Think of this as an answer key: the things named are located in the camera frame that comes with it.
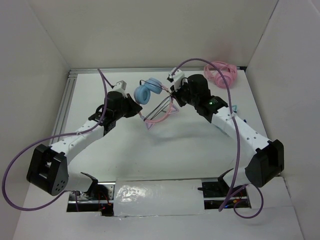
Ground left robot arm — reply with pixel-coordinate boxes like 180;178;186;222
26;91;142;200

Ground black headphone cable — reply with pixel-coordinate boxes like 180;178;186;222
139;79;176;121

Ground teal cat-ear headphones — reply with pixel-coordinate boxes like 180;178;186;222
232;105;247;123

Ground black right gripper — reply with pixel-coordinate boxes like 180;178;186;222
171;78;200;106

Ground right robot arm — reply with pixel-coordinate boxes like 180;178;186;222
167;73;284;196

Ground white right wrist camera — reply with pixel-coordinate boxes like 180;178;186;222
167;68;186;92

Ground blue pink cat-ear headphones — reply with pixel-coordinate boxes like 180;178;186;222
133;77;179;131

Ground white taped cover plate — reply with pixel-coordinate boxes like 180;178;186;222
113;179;205;217

